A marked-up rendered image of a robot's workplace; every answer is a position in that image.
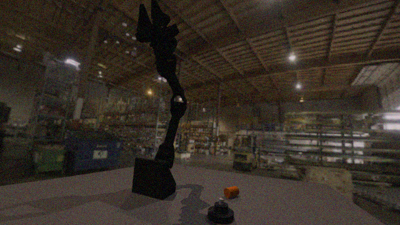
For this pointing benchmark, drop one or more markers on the orange cylinder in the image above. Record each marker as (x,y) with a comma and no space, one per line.
(231,191)

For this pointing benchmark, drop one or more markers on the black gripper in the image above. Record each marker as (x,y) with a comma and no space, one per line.
(146,31)

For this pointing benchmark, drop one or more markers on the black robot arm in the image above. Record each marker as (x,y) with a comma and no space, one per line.
(167,70)

